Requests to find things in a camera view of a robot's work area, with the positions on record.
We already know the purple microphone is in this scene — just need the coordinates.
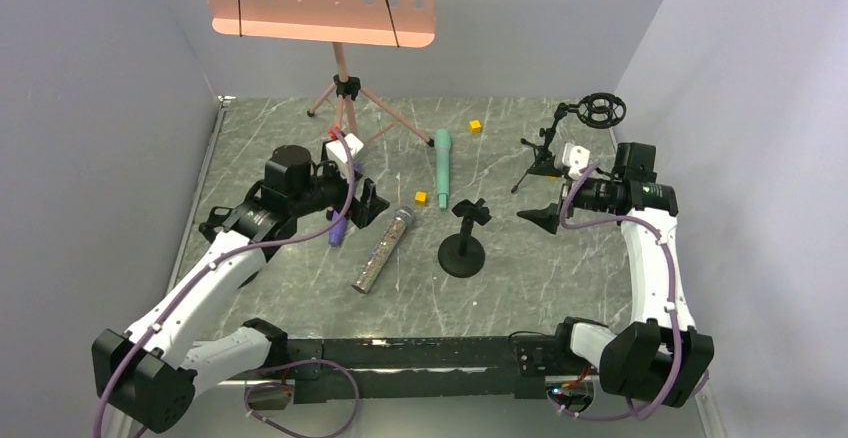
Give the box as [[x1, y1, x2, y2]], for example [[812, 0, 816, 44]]
[[326, 208, 348, 248]]

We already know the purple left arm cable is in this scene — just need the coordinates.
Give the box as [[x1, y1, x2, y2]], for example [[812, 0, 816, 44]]
[[91, 128, 359, 438]]

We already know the teal green microphone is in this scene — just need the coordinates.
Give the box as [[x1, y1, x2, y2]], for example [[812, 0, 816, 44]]
[[434, 128, 452, 210]]

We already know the black round-base microphone stand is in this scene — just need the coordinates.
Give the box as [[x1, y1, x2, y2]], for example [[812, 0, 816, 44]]
[[437, 198, 491, 278]]

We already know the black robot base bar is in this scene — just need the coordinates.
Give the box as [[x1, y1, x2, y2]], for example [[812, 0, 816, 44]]
[[236, 333, 590, 404]]

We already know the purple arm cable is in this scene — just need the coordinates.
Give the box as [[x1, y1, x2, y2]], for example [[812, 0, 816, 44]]
[[544, 159, 711, 423], [91, 128, 359, 438]]

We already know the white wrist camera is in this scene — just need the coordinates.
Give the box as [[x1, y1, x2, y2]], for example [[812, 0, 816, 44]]
[[324, 133, 364, 171], [560, 142, 591, 180]]

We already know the aluminium table edge rail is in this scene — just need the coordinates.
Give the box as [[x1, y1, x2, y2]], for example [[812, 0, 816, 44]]
[[165, 95, 235, 293]]

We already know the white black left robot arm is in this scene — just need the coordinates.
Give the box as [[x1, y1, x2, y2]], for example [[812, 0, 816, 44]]
[[92, 136, 387, 436]]

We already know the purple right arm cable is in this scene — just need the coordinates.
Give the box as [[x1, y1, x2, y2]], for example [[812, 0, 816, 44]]
[[544, 159, 711, 423]]

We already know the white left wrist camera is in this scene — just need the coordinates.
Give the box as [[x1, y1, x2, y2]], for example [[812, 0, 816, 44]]
[[324, 133, 364, 171]]

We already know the black tripod shock-mount stand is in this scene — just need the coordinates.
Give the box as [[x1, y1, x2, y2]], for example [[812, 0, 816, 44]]
[[510, 92, 627, 194]]

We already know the yellow cube at back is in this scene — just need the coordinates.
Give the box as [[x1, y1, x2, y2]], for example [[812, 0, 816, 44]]
[[469, 120, 483, 134]]

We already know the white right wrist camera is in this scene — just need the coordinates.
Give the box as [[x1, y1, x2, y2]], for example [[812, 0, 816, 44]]
[[560, 142, 591, 180]]

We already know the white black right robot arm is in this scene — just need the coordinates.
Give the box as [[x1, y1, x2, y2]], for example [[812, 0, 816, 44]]
[[507, 142, 714, 420]]

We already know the pink music stand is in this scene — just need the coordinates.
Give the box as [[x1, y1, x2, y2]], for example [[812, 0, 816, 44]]
[[207, 0, 436, 146]]

